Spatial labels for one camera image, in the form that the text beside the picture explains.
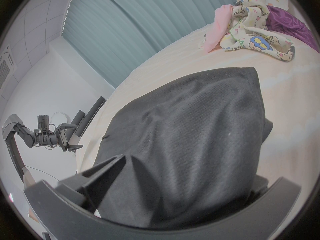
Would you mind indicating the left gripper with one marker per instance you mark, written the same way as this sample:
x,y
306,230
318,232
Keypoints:
x,y
60,139

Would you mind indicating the bed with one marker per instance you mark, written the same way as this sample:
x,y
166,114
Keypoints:
x,y
287,96

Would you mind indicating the black T-shirt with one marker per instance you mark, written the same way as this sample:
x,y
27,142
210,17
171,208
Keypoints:
x,y
187,134

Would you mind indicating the blue-green curtain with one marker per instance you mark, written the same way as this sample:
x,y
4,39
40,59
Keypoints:
x,y
105,34
162,9

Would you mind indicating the white printed garment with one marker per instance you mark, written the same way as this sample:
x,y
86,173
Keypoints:
x,y
252,16

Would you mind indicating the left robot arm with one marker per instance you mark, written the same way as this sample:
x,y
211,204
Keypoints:
x,y
27,136

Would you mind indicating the purple garment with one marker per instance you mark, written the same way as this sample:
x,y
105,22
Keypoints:
x,y
287,21

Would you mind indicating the white air conditioner panel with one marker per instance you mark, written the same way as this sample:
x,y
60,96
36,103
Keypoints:
x,y
6,66

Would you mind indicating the pink garment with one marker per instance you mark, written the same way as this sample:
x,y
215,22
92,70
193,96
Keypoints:
x,y
217,29

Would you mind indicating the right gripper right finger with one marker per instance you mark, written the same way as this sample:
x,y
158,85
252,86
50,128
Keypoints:
x,y
261,184

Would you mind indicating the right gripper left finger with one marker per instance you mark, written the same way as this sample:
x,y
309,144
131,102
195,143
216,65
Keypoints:
x,y
105,179

